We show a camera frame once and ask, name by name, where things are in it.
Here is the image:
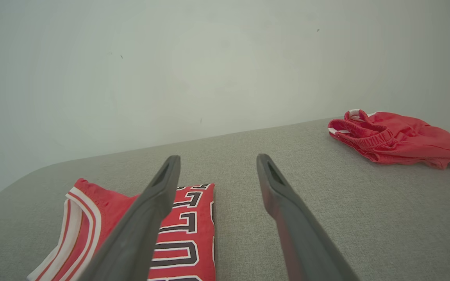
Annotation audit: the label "red shorts with white trim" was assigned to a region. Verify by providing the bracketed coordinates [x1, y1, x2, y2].
[327, 109, 450, 171]

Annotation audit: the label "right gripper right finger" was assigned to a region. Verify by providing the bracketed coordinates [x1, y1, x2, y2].
[256, 153, 361, 281]

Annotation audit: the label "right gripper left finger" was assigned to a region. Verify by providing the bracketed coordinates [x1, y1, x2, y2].
[77, 155, 182, 281]

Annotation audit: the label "red basketball jersey white trim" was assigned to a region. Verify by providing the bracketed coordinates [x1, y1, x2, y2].
[26, 178, 216, 281]

